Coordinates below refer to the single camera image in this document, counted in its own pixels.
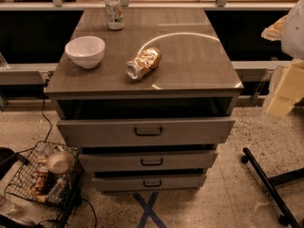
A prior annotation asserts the middle drawer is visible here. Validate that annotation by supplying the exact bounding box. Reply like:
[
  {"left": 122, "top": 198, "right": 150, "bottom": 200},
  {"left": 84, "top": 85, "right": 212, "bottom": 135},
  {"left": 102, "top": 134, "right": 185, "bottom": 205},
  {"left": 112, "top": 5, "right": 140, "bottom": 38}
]
[{"left": 79, "top": 150, "right": 219, "bottom": 173}]

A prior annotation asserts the grey drawer cabinet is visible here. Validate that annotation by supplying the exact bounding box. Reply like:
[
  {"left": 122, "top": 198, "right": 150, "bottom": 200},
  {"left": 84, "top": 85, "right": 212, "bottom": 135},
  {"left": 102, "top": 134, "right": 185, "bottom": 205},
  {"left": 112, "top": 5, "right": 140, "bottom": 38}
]
[{"left": 47, "top": 8, "right": 243, "bottom": 179}]

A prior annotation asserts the snack bag in basket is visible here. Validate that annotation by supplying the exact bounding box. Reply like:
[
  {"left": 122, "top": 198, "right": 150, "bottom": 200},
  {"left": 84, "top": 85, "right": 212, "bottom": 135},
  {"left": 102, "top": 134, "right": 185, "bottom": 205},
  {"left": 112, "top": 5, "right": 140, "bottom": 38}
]
[{"left": 28, "top": 157, "right": 49, "bottom": 203}]

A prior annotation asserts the drawer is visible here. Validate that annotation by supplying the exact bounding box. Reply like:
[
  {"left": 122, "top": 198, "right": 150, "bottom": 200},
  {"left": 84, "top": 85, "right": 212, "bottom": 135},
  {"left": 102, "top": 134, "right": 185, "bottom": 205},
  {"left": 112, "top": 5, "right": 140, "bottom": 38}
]
[
  {"left": 91, "top": 174, "right": 206, "bottom": 192},
  {"left": 57, "top": 117, "right": 235, "bottom": 148},
  {"left": 79, "top": 150, "right": 219, "bottom": 173}
]

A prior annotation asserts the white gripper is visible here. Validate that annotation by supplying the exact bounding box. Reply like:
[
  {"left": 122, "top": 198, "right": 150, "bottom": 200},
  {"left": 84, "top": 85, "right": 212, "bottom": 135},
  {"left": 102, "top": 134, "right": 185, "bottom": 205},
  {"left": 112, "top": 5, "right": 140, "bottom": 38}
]
[{"left": 261, "top": 0, "right": 304, "bottom": 118}]

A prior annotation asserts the orange soda can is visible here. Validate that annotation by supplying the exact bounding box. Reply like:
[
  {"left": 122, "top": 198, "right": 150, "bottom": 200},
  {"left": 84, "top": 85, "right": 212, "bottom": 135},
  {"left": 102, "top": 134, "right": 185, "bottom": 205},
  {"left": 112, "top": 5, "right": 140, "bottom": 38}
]
[{"left": 126, "top": 47, "right": 162, "bottom": 81}]

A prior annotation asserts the bottom drawer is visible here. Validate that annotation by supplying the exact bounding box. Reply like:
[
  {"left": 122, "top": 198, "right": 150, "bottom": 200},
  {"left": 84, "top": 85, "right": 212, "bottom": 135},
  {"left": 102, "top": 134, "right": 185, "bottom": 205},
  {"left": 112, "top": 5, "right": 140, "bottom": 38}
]
[{"left": 91, "top": 174, "right": 206, "bottom": 192}]

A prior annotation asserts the white soda can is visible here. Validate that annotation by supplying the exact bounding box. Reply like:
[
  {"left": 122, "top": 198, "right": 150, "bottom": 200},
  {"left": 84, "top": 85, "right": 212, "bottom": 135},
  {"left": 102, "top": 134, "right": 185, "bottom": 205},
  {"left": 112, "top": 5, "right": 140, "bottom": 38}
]
[{"left": 105, "top": 0, "right": 124, "bottom": 30}]

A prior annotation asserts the black power cable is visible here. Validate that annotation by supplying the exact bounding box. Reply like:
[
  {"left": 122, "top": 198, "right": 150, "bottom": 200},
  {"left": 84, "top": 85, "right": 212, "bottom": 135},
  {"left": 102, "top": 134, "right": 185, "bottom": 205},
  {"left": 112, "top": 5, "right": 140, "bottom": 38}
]
[{"left": 40, "top": 93, "right": 53, "bottom": 143}]

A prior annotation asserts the white bowl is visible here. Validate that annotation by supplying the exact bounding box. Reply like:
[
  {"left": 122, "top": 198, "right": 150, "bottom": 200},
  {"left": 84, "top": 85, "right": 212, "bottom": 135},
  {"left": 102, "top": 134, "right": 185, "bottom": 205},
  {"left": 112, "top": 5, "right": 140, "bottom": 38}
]
[{"left": 65, "top": 36, "right": 105, "bottom": 68}]

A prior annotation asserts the plastic water bottle in basket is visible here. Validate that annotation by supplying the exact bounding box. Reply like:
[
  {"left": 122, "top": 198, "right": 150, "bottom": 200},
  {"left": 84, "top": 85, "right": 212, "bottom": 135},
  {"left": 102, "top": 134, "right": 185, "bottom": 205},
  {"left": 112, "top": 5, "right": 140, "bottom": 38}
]
[{"left": 47, "top": 175, "right": 67, "bottom": 204}]

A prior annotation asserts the black wire basket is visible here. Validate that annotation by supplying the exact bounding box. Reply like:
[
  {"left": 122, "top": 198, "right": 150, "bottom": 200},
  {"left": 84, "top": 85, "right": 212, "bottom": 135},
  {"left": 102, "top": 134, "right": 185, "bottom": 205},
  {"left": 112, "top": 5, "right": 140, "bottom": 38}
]
[{"left": 4, "top": 142, "right": 83, "bottom": 228}]

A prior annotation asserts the top drawer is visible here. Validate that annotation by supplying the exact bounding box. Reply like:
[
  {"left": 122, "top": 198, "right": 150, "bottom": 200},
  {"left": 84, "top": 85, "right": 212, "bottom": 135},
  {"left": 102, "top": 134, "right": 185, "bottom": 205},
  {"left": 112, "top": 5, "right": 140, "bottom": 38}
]
[{"left": 57, "top": 117, "right": 235, "bottom": 148}]

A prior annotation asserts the black wheeled stand base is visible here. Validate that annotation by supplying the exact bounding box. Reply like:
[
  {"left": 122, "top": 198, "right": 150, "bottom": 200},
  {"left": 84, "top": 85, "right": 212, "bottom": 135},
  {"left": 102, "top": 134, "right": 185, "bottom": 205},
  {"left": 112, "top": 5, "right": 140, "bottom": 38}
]
[{"left": 241, "top": 147, "right": 304, "bottom": 228}]

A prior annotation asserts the beige cup in basket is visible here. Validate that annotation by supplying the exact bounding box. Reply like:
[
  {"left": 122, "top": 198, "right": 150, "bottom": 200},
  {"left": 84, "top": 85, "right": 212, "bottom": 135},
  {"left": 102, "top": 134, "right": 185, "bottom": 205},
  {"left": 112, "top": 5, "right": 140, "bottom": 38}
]
[{"left": 47, "top": 151, "right": 75, "bottom": 174}]

